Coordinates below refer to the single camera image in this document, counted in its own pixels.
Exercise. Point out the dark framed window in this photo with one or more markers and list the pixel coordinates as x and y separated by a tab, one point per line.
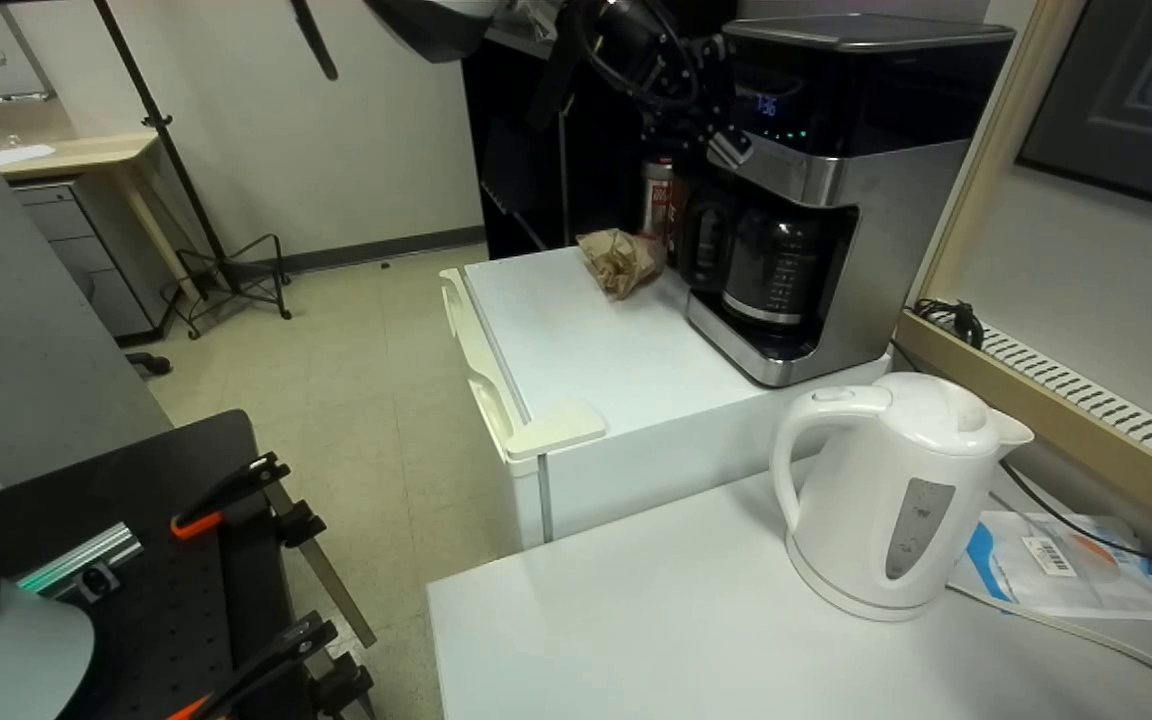
1097	109

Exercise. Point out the glass coffee carafe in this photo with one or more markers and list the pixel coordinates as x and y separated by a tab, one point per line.
756	262

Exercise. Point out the white electric kettle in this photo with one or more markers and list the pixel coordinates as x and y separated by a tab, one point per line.
880	486

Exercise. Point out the grey panel partition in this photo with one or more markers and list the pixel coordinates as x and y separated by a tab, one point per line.
64	388

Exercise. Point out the black shelving unit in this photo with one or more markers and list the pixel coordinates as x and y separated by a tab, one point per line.
580	173

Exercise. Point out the white radiator vent grille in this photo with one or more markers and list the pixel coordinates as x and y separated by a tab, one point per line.
1132	423

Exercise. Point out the grey robot base dome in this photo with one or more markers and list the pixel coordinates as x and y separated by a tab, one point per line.
45	652

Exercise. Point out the black tripod stand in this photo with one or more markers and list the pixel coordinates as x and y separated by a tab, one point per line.
232	278

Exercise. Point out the black breadboard table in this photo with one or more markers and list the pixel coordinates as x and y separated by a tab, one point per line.
174	616

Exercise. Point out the plastic bag with papers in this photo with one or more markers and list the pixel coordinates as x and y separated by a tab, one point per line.
1042	565

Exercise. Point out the white mini fridge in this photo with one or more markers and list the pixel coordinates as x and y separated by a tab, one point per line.
605	406

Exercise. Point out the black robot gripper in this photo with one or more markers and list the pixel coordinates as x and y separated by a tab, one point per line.
643	54

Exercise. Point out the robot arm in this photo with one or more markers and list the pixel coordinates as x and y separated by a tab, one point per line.
452	30

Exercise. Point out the lower orange handled clamp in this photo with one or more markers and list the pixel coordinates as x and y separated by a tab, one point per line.
285	652

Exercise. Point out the orange handled clamp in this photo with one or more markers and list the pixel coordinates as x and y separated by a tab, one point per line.
285	652
261	479

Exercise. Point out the grey filing cabinet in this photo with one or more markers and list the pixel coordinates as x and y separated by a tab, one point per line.
107	249

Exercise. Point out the black silver coffee machine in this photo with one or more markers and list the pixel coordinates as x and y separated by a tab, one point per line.
860	121

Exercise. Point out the upper orange handled clamp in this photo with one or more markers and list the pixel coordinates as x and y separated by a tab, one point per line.
261	479

